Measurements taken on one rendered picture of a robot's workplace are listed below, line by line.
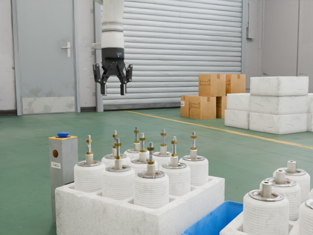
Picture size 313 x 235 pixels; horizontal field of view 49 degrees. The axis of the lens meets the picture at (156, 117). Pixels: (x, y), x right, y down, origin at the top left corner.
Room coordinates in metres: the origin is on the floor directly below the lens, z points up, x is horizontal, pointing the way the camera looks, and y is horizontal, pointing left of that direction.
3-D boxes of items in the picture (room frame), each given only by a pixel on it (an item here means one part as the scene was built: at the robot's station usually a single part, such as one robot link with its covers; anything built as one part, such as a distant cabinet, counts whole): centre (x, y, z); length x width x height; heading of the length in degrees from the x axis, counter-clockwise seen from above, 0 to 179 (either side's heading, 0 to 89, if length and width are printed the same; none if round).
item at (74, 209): (1.09, 0.04, 0.09); 0.39 x 0.39 x 0.18; 55
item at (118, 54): (1.15, 0.14, 0.57); 0.08 x 0.08 x 0.09
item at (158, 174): (0.92, 0.02, 0.25); 0.08 x 0.08 x 0.01
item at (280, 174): (0.84, -0.30, 0.26); 0.02 x 0.02 x 0.03
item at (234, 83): (4.97, -1.08, 0.45); 0.30 x 0.24 x 0.30; 23
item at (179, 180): (1.02, -0.05, 0.16); 0.10 x 0.10 x 0.18
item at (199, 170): (1.11, -0.12, 0.16); 0.10 x 0.10 x 0.18
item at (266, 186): (0.74, -0.24, 0.26); 0.02 x 0.02 x 0.03
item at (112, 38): (1.17, 0.15, 0.64); 0.11 x 0.09 x 0.06; 35
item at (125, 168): (0.99, 0.11, 0.25); 0.08 x 0.08 x 0.01
